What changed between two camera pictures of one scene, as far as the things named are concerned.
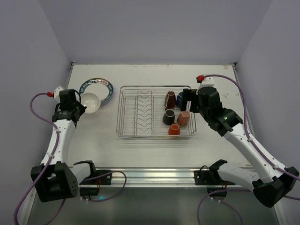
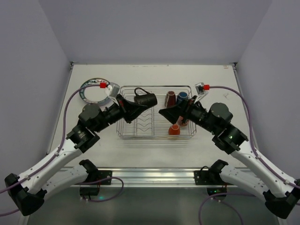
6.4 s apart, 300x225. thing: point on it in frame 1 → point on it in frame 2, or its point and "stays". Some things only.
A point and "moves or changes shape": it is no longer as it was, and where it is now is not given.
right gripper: [191, 101] → [187, 110]
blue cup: [179, 99] stays
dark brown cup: [170, 100] stays
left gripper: [78, 108] → [124, 108]
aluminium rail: [142, 177] stays
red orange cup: [174, 129] stays
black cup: [168, 116] moves or changes shape
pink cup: [183, 118] stays
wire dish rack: [153, 112] stays
